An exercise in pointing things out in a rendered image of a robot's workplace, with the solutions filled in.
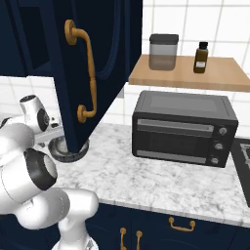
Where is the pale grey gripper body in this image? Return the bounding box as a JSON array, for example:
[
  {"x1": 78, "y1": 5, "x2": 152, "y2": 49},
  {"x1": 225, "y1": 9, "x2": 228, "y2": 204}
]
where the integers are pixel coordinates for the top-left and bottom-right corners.
[{"x1": 34, "y1": 126, "x2": 66, "y2": 146}]

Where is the dark grey bowl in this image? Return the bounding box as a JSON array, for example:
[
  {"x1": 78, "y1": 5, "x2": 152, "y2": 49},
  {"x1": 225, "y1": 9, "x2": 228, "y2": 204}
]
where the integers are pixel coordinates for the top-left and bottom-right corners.
[{"x1": 47, "y1": 136, "x2": 91, "y2": 164}]

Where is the navy base cabinet door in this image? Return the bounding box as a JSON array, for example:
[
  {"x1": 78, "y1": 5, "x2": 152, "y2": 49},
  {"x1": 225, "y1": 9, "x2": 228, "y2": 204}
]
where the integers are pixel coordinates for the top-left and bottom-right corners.
[
  {"x1": 131, "y1": 208, "x2": 164, "y2": 250},
  {"x1": 85, "y1": 203, "x2": 133, "y2": 250}
]

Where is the black toaster oven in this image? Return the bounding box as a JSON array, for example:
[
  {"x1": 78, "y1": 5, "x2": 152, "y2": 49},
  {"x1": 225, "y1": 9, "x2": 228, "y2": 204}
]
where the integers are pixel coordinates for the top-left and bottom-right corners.
[{"x1": 131, "y1": 90, "x2": 240, "y2": 169}]

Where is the clear jar with grey lid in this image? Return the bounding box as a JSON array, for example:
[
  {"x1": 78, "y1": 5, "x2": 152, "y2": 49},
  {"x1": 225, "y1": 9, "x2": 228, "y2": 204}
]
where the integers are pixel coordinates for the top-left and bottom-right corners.
[{"x1": 147, "y1": 32, "x2": 180, "y2": 71}]

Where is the brown bottle with black cap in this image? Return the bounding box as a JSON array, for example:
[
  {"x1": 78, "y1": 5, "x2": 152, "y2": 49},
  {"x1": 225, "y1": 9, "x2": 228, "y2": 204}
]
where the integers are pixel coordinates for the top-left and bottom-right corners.
[{"x1": 192, "y1": 41, "x2": 210, "y2": 74}]

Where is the navy drawer front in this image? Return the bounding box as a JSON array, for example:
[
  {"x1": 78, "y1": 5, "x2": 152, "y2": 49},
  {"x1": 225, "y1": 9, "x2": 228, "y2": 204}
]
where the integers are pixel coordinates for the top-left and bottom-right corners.
[{"x1": 143, "y1": 210, "x2": 239, "y2": 250}]

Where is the black hob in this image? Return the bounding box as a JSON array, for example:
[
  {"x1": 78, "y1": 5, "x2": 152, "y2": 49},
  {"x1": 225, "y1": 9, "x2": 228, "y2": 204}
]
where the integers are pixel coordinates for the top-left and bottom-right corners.
[{"x1": 229, "y1": 137, "x2": 250, "y2": 208}]

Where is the brass cabinet door handle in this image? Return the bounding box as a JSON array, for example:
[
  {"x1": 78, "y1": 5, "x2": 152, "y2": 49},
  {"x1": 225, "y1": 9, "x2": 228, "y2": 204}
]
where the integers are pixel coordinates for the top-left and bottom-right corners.
[{"x1": 63, "y1": 19, "x2": 99, "y2": 124}]

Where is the navy wall cabinet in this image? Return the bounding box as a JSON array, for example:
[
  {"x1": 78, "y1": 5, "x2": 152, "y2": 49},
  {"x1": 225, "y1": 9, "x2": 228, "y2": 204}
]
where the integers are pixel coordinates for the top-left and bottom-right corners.
[{"x1": 0, "y1": 0, "x2": 63, "y2": 78}]

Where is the brass base cabinet handle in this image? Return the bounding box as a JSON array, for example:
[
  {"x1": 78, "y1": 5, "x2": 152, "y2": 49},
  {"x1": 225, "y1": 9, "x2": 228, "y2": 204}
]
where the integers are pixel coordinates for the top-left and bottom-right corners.
[
  {"x1": 118, "y1": 227, "x2": 128, "y2": 250},
  {"x1": 135, "y1": 229, "x2": 144, "y2": 250}
]

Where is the wooden wall shelf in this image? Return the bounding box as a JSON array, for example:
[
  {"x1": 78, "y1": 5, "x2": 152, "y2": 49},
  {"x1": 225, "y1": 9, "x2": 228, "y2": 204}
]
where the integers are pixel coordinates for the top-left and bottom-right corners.
[{"x1": 128, "y1": 54, "x2": 250, "y2": 94}]

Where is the brass drawer handle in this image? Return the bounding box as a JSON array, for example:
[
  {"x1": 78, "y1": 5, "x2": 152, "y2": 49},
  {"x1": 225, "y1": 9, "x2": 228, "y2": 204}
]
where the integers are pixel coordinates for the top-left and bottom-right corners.
[{"x1": 168, "y1": 216, "x2": 197, "y2": 233}]

